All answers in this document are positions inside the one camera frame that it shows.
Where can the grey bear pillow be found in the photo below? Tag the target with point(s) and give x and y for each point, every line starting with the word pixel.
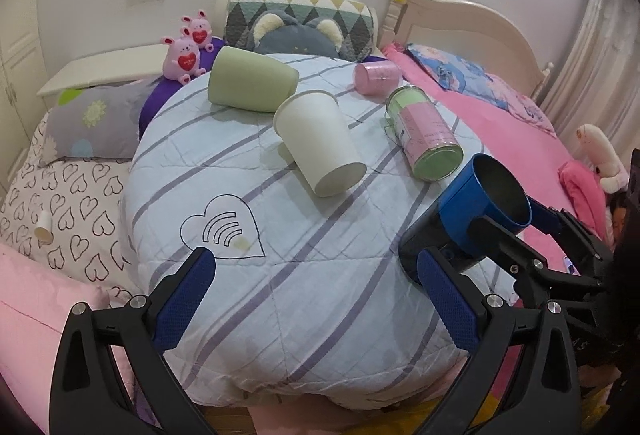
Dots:
pixel 295 40

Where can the pink cloth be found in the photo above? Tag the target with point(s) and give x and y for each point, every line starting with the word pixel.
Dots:
pixel 580 185

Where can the pink pillow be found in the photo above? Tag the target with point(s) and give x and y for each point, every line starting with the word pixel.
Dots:
pixel 30 310

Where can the beige curtain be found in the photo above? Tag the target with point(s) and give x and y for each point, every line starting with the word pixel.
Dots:
pixel 600 65

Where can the pink twin rabbit plush toy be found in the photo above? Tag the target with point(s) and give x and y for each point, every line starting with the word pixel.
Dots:
pixel 199 35

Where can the blue cup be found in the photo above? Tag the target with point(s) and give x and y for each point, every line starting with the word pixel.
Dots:
pixel 460 200

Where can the green cup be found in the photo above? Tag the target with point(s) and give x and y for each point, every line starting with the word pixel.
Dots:
pixel 245 77

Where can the purple cloth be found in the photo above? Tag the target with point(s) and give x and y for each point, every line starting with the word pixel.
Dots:
pixel 159 96

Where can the small white cup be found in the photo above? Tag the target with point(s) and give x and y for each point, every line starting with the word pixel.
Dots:
pixel 45 227

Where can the heart print blanket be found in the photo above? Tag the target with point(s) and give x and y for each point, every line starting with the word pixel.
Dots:
pixel 60 205

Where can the white wardrobe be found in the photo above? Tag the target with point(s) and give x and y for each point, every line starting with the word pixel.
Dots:
pixel 15 80

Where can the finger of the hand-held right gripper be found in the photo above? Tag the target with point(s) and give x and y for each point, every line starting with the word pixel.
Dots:
pixel 505 249
pixel 575 235

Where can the cream bed headboard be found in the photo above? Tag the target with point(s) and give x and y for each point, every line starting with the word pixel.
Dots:
pixel 475 25

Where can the white folding board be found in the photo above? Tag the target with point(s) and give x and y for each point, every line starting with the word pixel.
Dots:
pixel 100 67

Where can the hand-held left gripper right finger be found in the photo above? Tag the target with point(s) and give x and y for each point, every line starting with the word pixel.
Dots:
pixel 446 302

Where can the pink bed sheet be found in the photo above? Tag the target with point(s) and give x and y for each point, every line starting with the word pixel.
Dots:
pixel 515 142

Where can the green and pink can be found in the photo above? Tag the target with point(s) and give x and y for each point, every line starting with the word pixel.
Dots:
pixel 425 130

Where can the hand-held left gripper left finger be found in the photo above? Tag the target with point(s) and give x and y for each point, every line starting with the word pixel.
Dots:
pixel 184 302

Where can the grey floral pillow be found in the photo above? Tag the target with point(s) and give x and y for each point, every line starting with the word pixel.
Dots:
pixel 90 125

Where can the diamond pattern cushion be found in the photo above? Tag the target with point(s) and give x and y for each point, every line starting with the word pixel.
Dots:
pixel 352 17

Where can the blue printed pillow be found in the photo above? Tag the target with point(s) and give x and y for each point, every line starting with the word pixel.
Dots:
pixel 465 75

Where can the striped light blue quilt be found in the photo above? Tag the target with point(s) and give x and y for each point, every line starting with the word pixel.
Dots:
pixel 300 295

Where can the white plush toy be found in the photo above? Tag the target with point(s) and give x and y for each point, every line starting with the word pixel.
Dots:
pixel 600 150

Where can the pink cup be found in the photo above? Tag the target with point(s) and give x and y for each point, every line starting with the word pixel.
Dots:
pixel 375 77

